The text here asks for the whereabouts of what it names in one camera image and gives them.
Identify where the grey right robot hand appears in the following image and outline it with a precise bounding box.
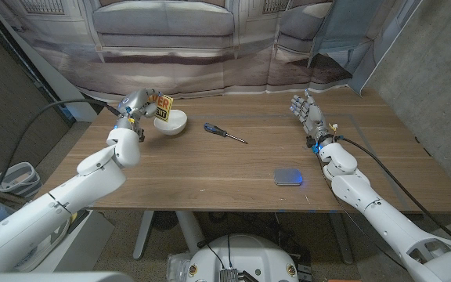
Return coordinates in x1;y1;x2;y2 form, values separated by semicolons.
290;89;334;148

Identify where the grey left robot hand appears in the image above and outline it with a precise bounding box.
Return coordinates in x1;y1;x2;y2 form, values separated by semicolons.
114;88;164;132

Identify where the yellow black bumper sticker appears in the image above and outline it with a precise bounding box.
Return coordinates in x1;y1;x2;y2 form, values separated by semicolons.
149;92;174;123

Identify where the white bowl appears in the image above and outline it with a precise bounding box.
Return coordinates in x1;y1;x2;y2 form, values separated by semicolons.
153;109;189;136

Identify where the printed room backdrop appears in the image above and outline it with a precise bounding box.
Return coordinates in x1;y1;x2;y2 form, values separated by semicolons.
0;0;424;103

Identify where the small grey metal tin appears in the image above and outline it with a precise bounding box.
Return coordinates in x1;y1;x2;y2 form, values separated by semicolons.
273;168;303;186

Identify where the white metal table leg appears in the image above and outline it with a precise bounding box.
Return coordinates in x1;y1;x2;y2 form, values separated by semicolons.
132;210;207;262
329;213;355;266

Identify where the grey plastic bucket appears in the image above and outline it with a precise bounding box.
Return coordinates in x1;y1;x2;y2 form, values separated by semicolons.
0;161;42;199

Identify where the white robot torso base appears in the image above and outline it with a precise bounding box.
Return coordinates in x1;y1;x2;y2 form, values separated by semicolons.
186;233;300;282

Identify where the clear plastic container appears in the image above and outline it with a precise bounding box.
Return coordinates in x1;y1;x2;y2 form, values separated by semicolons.
166;252;191;282

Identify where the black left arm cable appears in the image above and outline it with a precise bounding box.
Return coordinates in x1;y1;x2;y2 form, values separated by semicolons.
0;98;121;224

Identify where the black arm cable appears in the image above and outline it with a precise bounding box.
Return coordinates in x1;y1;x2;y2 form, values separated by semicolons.
337;135;451;246
0;98;121;224

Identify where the blue black handled screwdriver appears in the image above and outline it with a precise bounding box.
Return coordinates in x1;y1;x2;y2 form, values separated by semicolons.
203;122;249;145

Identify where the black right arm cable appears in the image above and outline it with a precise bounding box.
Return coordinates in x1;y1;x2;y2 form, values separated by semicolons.
337;135;451;246

